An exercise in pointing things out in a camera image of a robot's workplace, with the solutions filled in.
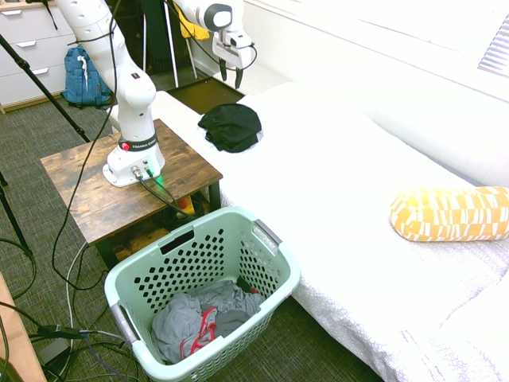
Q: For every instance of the black power adapter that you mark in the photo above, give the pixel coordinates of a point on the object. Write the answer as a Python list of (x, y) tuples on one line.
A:
[(52, 352)]

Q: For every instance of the black mesh shorts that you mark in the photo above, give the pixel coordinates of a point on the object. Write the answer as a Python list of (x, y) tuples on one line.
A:
[(232, 127)]

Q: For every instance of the window blind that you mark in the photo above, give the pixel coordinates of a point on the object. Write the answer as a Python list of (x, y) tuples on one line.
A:
[(496, 49)]

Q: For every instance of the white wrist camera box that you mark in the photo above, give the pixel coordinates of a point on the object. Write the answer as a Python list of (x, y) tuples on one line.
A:
[(241, 40)]

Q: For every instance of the rustic wooden side table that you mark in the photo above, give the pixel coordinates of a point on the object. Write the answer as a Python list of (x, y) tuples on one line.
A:
[(99, 199)]

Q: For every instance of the yellow emergency stop button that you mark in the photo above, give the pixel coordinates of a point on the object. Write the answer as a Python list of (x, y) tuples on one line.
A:
[(185, 205)]

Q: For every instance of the white drawer dresser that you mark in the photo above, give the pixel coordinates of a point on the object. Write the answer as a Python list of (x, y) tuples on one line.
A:
[(28, 47)]

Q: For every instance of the light wooden furniture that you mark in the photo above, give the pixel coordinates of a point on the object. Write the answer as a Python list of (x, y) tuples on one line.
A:
[(16, 338)]

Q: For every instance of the blue backpack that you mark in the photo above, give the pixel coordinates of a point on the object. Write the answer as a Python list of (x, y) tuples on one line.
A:
[(85, 81)]

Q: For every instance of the yellow hanging garment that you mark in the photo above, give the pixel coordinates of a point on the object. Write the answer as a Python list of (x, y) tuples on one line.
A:
[(195, 30)]

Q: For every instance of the white folded duvet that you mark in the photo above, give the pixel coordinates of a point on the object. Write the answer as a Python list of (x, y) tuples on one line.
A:
[(469, 338)]

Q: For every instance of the bed with white sheet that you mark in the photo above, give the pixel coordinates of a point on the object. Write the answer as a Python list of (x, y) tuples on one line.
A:
[(318, 179)]

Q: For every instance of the black camera tripod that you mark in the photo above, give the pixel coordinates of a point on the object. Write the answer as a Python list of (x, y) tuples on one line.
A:
[(40, 85)]

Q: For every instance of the grey garment with red trim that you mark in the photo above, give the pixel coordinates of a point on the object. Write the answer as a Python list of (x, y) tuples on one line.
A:
[(179, 318)]

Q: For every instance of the white stand pole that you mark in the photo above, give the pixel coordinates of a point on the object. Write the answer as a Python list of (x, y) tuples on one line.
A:
[(172, 44)]

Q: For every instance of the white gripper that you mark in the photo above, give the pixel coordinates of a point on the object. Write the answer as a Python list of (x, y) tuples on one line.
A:
[(227, 53)]

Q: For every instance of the yellow white patterned pillow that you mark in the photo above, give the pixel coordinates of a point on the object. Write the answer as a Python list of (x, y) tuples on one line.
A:
[(449, 215)]

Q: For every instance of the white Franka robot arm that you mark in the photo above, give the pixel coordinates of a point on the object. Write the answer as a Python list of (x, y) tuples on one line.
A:
[(135, 95)]

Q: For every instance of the mint green laundry basket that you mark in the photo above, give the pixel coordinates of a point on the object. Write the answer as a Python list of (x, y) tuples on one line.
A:
[(207, 217)]

